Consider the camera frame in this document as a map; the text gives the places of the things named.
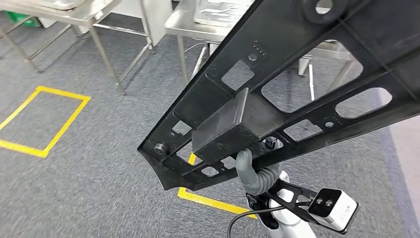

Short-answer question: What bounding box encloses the stainless steel side table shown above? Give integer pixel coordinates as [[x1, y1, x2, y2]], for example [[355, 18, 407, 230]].
[[0, 0, 155, 97]]

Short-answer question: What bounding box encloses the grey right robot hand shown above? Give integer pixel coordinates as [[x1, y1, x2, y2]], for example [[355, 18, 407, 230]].
[[235, 137, 279, 187]]

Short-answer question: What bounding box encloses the green plastic bin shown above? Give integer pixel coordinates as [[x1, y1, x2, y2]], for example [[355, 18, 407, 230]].
[[4, 10, 42, 28]]

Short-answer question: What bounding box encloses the long black plastic frame part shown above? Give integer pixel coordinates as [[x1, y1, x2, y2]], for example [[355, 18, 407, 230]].
[[137, 0, 420, 192]]

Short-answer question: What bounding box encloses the embossed silver metal plate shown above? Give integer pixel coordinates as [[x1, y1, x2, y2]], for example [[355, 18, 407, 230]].
[[193, 0, 257, 28]]

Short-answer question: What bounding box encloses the black camera cable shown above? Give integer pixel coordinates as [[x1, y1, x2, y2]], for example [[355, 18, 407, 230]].
[[227, 202, 311, 238]]

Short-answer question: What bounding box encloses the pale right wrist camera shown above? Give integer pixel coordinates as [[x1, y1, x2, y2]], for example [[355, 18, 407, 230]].
[[308, 187, 360, 235]]

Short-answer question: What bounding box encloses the stainless steel workbench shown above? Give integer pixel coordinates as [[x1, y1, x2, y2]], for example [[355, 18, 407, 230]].
[[165, 0, 365, 103]]

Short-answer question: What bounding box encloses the white cabinet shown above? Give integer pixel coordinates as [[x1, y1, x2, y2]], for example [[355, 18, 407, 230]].
[[109, 0, 174, 47]]

